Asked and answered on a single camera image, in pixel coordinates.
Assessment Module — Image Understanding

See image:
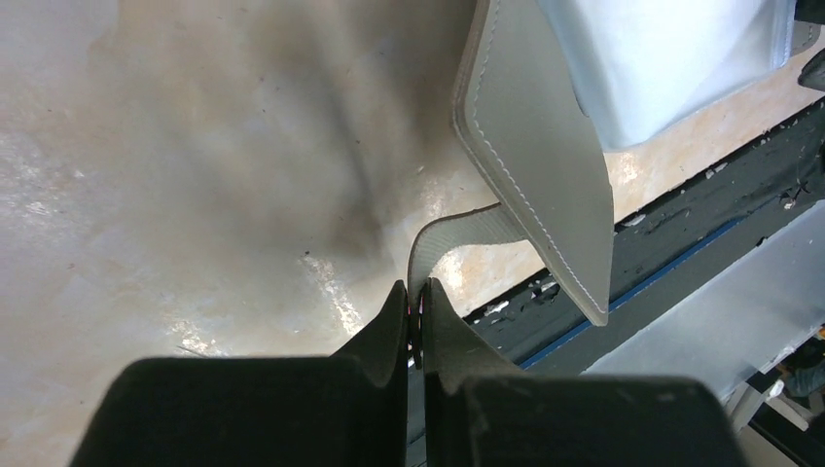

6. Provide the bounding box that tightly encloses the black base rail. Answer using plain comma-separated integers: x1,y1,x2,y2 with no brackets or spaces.
467,101,824,373

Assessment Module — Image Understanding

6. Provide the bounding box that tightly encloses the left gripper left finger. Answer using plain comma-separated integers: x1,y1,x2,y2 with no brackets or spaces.
71,281,409,466

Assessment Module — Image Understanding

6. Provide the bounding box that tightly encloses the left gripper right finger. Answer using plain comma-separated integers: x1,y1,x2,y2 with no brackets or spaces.
420,278,746,466

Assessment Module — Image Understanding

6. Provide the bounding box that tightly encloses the grey card holder wallet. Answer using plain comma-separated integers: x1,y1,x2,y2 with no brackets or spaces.
407,1,824,326

